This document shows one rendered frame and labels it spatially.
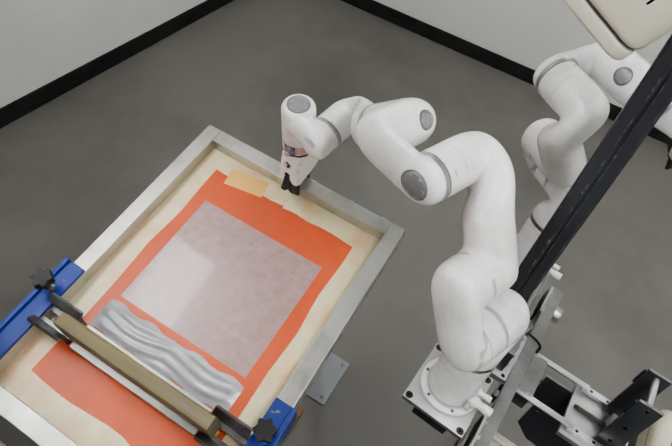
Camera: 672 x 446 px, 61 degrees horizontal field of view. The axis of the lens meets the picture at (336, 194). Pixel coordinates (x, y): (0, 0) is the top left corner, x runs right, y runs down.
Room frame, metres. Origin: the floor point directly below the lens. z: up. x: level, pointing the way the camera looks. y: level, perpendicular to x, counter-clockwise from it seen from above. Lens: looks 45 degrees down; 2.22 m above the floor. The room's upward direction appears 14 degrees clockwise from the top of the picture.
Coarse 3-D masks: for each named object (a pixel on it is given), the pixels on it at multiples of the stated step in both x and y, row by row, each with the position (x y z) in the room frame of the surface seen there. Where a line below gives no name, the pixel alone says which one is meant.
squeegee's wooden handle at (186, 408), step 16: (64, 320) 0.54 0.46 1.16; (80, 336) 0.51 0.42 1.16; (96, 336) 0.52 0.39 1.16; (96, 352) 0.49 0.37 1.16; (112, 352) 0.50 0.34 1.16; (112, 368) 0.49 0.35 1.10; (128, 368) 0.47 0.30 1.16; (144, 368) 0.48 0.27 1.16; (144, 384) 0.45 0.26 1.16; (160, 384) 0.46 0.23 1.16; (160, 400) 0.44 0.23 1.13; (176, 400) 0.44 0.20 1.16; (192, 400) 0.44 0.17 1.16; (192, 416) 0.42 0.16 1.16; (208, 416) 0.42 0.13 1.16; (208, 432) 0.40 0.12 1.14
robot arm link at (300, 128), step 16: (304, 96) 0.99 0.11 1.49; (288, 112) 0.94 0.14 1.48; (304, 112) 0.94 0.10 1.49; (288, 128) 0.93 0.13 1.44; (304, 128) 0.91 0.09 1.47; (320, 128) 0.91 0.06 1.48; (288, 144) 0.95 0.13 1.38; (304, 144) 0.89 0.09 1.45; (320, 144) 0.88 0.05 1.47; (336, 144) 0.91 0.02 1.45
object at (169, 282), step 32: (224, 192) 0.97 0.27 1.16; (192, 224) 0.87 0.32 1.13; (224, 224) 0.88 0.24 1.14; (256, 224) 0.90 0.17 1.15; (160, 256) 0.77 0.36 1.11; (192, 256) 0.79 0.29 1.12; (224, 256) 0.80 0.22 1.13; (128, 288) 0.68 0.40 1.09; (160, 288) 0.70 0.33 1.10; (192, 288) 0.71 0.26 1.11; (160, 320) 0.63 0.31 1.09; (192, 320) 0.64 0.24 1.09; (64, 352) 0.53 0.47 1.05; (64, 384) 0.47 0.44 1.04; (96, 384) 0.48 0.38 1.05; (96, 416) 0.42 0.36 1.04
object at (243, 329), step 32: (288, 224) 0.92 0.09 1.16; (256, 256) 0.82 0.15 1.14; (288, 256) 0.83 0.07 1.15; (320, 256) 0.85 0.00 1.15; (224, 288) 0.73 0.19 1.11; (256, 288) 0.74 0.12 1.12; (288, 288) 0.76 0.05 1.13; (320, 288) 0.77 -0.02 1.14; (224, 320) 0.66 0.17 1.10; (256, 320) 0.67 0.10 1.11; (288, 320) 0.68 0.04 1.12; (224, 352) 0.59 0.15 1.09; (256, 352) 0.60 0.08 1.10; (256, 384) 0.54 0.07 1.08; (128, 416) 0.43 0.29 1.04; (160, 416) 0.44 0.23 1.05
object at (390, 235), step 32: (192, 160) 1.02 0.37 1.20; (256, 160) 1.05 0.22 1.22; (160, 192) 0.91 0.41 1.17; (320, 192) 0.99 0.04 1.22; (128, 224) 0.81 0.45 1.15; (352, 224) 0.95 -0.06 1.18; (384, 224) 0.94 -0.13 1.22; (96, 256) 0.72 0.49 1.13; (384, 256) 0.86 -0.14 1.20; (352, 288) 0.76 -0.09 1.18; (320, 352) 0.61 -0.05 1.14; (288, 384) 0.54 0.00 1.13; (32, 416) 0.39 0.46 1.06
